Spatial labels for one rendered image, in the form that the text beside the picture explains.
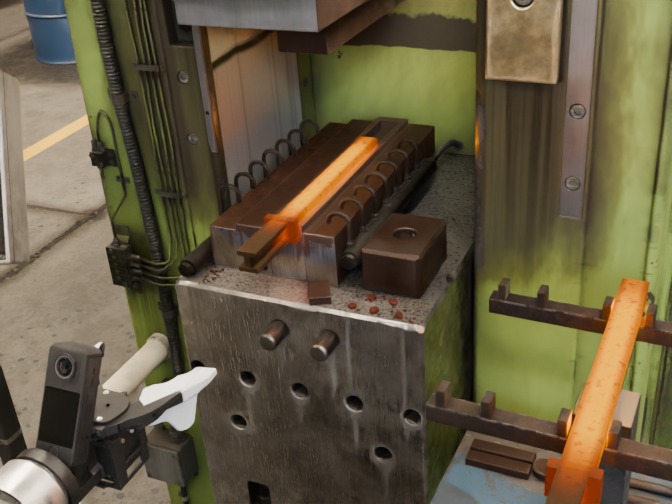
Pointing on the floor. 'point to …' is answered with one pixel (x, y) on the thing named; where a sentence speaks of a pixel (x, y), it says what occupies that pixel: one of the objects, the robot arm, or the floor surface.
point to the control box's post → (8, 426)
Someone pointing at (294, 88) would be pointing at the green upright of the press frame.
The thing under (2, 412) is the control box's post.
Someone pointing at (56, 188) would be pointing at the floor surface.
